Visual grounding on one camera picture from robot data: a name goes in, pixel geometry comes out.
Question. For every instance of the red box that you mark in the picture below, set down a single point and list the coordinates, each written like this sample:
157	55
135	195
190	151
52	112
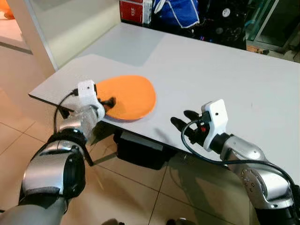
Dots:
133	11

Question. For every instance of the black machine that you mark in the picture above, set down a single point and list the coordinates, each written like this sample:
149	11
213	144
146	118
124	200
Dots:
225	23

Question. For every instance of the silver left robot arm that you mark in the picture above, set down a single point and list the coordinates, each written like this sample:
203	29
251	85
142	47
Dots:
51	168

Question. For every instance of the orange plate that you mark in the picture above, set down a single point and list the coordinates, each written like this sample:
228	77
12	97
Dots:
129	96

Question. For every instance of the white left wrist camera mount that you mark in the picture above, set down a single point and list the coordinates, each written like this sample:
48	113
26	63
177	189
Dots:
86	93

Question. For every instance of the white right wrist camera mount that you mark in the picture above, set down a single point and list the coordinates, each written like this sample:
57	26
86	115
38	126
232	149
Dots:
216	117

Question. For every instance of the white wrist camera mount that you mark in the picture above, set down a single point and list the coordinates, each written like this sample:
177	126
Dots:
216	117
86	93

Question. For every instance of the white dining table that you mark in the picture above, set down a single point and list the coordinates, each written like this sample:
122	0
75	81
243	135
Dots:
211	75

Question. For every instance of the blue cloth bag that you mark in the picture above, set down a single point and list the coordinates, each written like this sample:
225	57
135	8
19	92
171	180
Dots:
178	11

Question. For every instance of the black box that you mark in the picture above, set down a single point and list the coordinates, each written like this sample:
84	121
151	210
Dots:
140	150

